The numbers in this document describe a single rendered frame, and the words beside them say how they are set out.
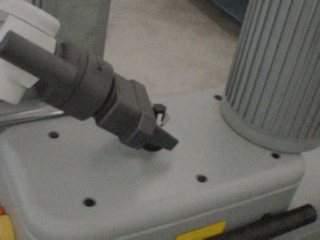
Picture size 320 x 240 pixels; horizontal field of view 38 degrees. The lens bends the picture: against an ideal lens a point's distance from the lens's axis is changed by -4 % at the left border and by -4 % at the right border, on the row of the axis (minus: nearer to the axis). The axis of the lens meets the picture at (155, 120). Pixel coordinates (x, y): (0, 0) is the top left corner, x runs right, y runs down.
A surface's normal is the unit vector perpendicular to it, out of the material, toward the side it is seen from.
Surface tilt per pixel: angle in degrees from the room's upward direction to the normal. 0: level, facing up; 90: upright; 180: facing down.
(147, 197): 0
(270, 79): 90
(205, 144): 0
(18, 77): 69
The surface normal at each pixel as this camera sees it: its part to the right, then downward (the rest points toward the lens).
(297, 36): -0.43, 0.47
